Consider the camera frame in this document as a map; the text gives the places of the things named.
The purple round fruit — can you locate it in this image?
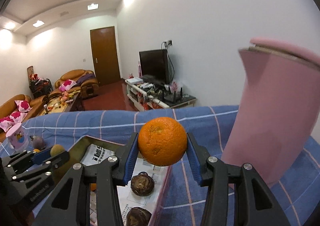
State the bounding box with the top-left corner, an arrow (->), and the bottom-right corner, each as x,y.
30,136 -> 46,150

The green kiwi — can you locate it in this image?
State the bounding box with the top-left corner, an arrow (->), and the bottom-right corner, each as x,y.
50,144 -> 65,157

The dark brown mangosteen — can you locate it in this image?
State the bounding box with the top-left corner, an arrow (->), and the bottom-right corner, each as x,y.
131,171 -> 155,197
126,207 -> 152,226

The dark brown mangosteen front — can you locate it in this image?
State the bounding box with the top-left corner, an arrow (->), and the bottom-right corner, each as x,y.
126,207 -> 152,226

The large orange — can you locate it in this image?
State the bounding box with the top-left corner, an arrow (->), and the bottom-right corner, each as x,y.
138,117 -> 187,166

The oval orange front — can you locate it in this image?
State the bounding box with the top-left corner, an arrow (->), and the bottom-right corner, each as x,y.
90,183 -> 97,191

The pink cartoon mug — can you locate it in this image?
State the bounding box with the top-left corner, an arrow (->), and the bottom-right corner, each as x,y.
6,123 -> 29,151

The pink tin box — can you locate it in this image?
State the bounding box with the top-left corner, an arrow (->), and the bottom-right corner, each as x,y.
68,136 -> 171,225

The blue plaid tablecloth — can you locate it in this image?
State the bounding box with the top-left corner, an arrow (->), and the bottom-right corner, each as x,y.
1,106 -> 319,225

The brown leather sofa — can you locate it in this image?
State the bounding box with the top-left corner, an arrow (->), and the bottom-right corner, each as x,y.
1,94 -> 48,143

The wooden coffee table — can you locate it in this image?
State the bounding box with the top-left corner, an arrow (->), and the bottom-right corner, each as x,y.
38,91 -> 84,116

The black rack with toys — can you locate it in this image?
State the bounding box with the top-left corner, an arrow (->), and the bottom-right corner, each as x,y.
27,66 -> 53,99

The white tv stand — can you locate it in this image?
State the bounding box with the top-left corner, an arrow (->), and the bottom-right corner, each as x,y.
125,80 -> 197,111

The brown leather armchair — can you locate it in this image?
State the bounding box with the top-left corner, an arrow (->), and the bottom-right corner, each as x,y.
48,69 -> 99,99

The black wifi router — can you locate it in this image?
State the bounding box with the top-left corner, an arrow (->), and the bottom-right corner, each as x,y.
162,88 -> 183,103

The black television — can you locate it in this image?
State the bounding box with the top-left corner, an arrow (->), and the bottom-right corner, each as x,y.
139,49 -> 170,84

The brown wooden door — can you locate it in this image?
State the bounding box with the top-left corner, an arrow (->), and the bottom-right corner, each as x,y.
90,26 -> 121,86

